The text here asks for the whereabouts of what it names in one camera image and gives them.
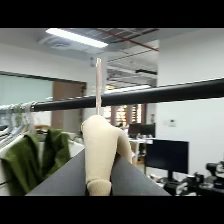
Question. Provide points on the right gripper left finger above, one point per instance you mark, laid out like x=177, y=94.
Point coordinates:
x=65, y=180

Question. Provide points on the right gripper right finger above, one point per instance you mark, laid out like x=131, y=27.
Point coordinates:
x=133, y=180

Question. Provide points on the beige long-sleeved shirt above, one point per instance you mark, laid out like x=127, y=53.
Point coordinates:
x=100, y=150

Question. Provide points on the black monitor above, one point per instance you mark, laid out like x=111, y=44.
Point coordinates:
x=166, y=155

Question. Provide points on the green garment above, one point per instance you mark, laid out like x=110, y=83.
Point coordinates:
x=20, y=166

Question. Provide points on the ceiling lamp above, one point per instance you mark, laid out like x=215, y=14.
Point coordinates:
x=76, y=37

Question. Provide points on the black clothes rail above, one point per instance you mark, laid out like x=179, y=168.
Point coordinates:
x=160, y=94

